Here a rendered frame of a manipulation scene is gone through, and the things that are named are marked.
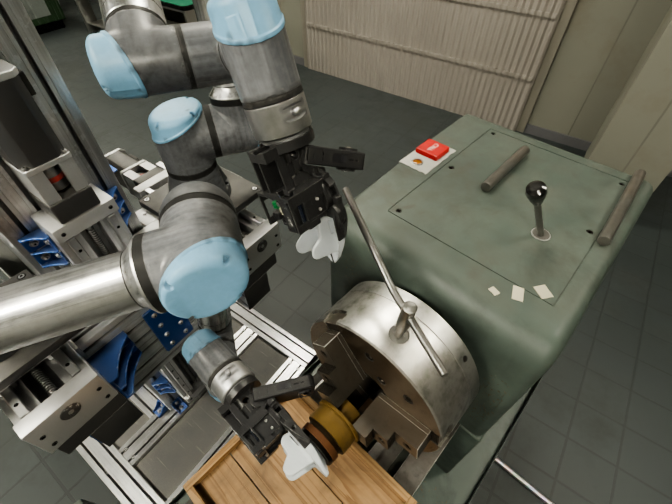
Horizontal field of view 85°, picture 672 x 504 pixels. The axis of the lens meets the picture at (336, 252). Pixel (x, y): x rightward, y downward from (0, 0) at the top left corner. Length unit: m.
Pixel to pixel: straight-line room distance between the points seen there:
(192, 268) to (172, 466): 1.29
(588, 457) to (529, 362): 1.45
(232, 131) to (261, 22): 0.46
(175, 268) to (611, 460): 1.98
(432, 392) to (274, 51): 0.51
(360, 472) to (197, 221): 0.62
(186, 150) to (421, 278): 0.56
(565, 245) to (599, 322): 1.72
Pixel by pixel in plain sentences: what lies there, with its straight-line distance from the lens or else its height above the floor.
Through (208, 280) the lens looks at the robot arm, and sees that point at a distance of 0.50.
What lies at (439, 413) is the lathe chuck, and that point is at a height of 1.17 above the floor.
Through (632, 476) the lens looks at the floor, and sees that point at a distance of 2.18.
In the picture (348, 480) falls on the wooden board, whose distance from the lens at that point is 0.90.
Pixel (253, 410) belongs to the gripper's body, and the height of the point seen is 1.09.
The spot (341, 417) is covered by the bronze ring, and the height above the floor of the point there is 1.12.
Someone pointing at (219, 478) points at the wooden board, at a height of 0.88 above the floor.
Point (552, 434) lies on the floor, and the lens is 2.07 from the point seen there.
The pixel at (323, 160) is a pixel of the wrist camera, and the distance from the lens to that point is 0.51.
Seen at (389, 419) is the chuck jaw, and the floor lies 1.11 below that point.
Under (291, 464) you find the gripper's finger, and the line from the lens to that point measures 0.69.
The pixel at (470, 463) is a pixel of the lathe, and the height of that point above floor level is 0.54.
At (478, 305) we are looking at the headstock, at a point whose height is 1.24.
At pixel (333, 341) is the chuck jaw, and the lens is 0.65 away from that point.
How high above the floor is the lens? 1.77
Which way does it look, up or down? 48 degrees down
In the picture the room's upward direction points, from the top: straight up
